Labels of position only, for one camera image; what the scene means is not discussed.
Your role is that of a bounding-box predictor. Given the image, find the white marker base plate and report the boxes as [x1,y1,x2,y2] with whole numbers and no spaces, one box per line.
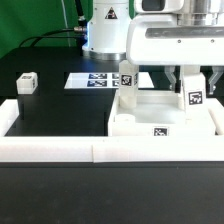
[64,72,154,89]

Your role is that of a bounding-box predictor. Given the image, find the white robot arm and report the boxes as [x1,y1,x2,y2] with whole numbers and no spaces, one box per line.
[83,0,224,87]

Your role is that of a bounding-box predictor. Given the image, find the white square table top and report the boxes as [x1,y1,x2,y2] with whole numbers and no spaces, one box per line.
[108,90,224,137]

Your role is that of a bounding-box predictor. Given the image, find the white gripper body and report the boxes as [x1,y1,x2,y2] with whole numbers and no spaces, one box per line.
[126,14,224,66]

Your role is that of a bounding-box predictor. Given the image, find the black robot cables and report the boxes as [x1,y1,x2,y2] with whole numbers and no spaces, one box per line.
[18,0,89,48]

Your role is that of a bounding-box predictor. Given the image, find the white U-shaped obstacle fence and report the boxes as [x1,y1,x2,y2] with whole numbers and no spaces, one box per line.
[0,99,224,163]

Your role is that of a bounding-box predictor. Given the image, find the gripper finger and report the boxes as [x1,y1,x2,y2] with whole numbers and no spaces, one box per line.
[164,66,176,90]
[208,66,223,94]

